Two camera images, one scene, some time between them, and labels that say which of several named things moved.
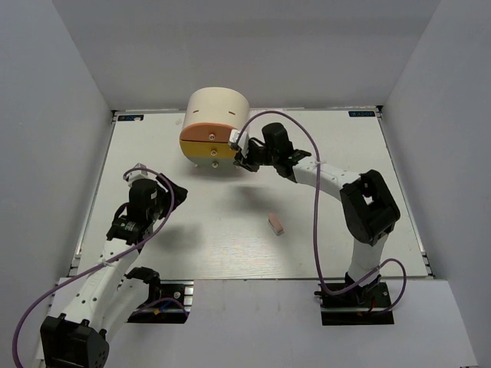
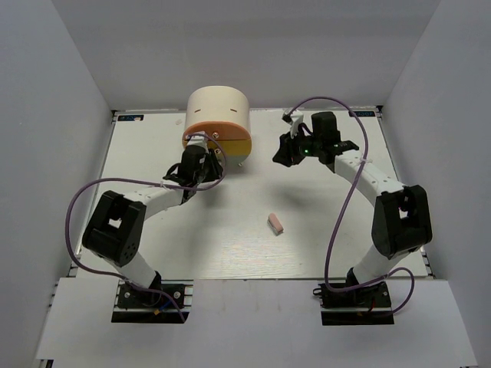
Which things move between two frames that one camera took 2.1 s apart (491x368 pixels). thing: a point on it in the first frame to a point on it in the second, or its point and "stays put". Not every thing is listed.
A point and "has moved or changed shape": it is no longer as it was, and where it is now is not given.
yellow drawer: (206, 148) has moved or changed shape
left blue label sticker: (130, 117) stays put
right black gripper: (248, 164) to (288, 151)
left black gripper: (180, 193) to (216, 169)
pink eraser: (275, 224) stays put
